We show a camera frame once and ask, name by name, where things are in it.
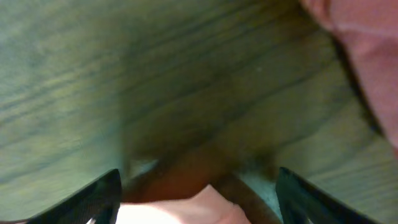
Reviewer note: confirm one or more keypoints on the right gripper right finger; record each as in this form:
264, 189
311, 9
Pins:
301, 202

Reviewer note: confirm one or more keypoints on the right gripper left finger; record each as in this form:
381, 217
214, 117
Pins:
98, 201

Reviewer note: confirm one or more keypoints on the salmon pink printed t-shirt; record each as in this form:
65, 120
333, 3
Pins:
206, 207

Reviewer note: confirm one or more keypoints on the red crumpled t-shirt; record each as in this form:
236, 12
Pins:
367, 29

